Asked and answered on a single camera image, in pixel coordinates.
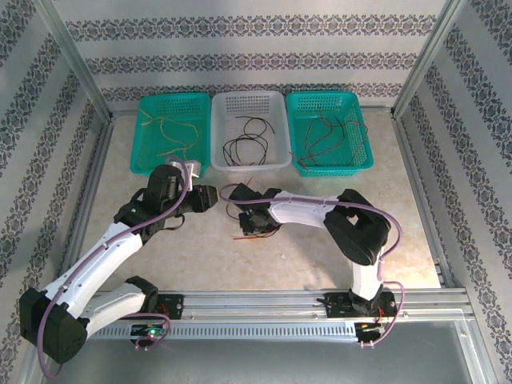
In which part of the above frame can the black cable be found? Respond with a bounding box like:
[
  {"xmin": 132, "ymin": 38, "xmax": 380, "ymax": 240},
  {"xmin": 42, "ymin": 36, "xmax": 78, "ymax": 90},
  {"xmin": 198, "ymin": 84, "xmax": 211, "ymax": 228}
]
[
  {"xmin": 234, "ymin": 115, "xmax": 277, "ymax": 139},
  {"xmin": 222, "ymin": 134, "xmax": 270, "ymax": 168}
]

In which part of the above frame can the teal plastic basket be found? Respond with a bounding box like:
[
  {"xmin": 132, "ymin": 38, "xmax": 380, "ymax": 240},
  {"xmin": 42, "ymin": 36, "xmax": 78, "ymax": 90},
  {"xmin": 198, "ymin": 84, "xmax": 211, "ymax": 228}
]
[
  {"xmin": 286, "ymin": 90, "xmax": 376, "ymax": 179},
  {"xmin": 130, "ymin": 92, "xmax": 212, "ymax": 177}
]

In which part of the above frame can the white plastic basket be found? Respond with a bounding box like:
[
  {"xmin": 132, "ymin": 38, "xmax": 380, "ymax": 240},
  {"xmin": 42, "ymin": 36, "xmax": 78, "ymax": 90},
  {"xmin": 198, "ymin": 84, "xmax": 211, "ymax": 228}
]
[{"xmin": 210, "ymin": 90, "xmax": 293, "ymax": 173}]

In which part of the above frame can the small circuit board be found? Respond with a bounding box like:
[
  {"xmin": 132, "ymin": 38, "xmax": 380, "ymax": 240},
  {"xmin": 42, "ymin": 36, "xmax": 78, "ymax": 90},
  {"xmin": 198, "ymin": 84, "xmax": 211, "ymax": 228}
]
[
  {"xmin": 354, "ymin": 321, "xmax": 386, "ymax": 334},
  {"xmin": 130, "ymin": 324, "xmax": 167, "ymax": 338}
]

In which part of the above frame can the grey metal sheet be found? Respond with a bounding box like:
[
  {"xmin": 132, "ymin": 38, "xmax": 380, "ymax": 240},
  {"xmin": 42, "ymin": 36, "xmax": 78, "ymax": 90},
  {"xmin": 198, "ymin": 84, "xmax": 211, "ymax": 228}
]
[{"xmin": 38, "ymin": 319, "xmax": 485, "ymax": 384}]

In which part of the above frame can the aluminium side rail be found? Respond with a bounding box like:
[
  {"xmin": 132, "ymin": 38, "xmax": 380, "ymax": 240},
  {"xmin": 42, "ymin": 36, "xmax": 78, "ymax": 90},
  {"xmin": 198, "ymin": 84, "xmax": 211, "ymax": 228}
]
[
  {"xmin": 59, "ymin": 114, "xmax": 118, "ymax": 273},
  {"xmin": 390, "ymin": 111, "xmax": 467, "ymax": 290}
]

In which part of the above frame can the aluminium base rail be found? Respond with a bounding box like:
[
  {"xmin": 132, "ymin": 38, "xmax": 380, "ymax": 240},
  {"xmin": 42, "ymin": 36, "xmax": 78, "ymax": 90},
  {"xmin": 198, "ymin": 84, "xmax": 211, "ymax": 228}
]
[{"xmin": 155, "ymin": 288, "xmax": 470, "ymax": 322}]

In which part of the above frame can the slotted metal cable duct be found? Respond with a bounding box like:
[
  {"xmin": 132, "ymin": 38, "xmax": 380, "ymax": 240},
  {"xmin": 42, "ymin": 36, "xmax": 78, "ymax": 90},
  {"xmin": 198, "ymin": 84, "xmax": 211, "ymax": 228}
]
[{"xmin": 94, "ymin": 322, "xmax": 361, "ymax": 342}]

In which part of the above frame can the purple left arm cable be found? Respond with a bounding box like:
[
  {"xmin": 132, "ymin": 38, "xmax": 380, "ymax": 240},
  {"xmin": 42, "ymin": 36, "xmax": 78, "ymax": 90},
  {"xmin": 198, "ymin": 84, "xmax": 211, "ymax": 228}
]
[{"xmin": 38, "ymin": 158, "xmax": 193, "ymax": 380}]

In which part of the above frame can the aluminium frame post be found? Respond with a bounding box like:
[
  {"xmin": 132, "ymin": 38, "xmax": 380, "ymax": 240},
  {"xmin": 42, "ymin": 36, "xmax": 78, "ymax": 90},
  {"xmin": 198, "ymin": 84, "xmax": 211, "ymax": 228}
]
[
  {"xmin": 390, "ymin": 0, "xmax": 470, "ymax": 118},
  {"xmin": 38, "ymin": 0, "xmax": 116, "ymax": 122}
]

